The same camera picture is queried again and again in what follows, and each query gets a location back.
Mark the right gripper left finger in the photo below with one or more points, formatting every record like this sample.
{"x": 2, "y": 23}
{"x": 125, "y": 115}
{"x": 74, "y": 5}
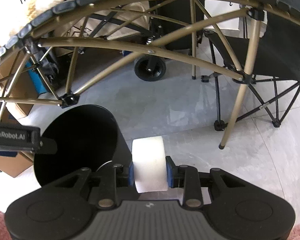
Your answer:
{"x": 105, "y": 188}

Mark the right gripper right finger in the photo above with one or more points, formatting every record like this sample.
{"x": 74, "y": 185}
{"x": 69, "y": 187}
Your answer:
{"x": 192, "y": 181}

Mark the black trash bin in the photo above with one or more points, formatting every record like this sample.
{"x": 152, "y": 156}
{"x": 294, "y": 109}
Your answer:
{"x": 85, "y": 136}

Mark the brown cardboard box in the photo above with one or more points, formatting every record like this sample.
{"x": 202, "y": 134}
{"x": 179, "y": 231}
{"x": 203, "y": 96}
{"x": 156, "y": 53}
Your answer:
{"x": 23, "y": 88}

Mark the black trolley wheel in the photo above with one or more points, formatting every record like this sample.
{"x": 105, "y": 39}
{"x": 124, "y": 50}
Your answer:
{"x": 150, "y": 68}

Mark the black folding chair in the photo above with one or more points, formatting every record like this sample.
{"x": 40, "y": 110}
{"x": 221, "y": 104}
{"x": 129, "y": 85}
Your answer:
{"x": 278, "y": 57}

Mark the tan folding table frame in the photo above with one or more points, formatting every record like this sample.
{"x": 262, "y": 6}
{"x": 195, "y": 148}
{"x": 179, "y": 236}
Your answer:
{"x": 74, "y": 10}

